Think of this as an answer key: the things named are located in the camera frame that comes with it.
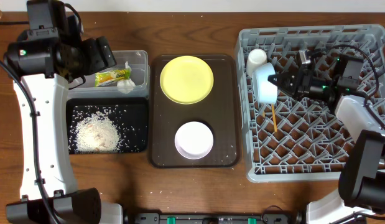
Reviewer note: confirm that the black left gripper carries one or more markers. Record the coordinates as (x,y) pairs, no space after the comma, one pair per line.
(71,62)

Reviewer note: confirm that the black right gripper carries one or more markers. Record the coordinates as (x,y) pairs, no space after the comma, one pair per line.
(303,83)

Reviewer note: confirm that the light blue bowl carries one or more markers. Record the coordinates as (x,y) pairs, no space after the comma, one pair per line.
(265,91)

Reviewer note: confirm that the green snack wrapper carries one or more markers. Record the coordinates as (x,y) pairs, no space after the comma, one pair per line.
(112,76)

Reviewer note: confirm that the cream plastic cup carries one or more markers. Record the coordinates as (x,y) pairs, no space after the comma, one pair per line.
(256,58)

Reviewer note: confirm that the white tissue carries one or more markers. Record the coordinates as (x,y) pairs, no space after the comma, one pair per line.
(126,85)

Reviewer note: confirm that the yellow plate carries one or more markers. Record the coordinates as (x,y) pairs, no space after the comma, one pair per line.
(186,80)

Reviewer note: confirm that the white pink bowl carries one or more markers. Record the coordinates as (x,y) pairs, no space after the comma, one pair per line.
(194,140)

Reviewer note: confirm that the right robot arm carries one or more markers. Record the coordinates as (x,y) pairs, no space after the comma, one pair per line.
(361,186)

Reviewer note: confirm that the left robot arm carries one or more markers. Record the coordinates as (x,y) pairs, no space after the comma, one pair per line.
(42,63)

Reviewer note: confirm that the grey dishwasher rack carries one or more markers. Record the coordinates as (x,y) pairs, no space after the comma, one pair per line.
(310,143)

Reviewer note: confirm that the clear plastic bin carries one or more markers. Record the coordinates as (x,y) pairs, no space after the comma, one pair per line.
(137,60)

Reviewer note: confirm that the brown serving tray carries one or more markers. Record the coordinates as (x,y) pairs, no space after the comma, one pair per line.
(218,111)

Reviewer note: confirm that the black tray bin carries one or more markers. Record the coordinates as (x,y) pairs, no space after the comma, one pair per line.
(130,115)

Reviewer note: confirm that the pile of rice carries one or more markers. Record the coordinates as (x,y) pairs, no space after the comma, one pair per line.
(96,133)

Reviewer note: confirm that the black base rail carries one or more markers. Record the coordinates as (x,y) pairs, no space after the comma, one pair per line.
(173,218)

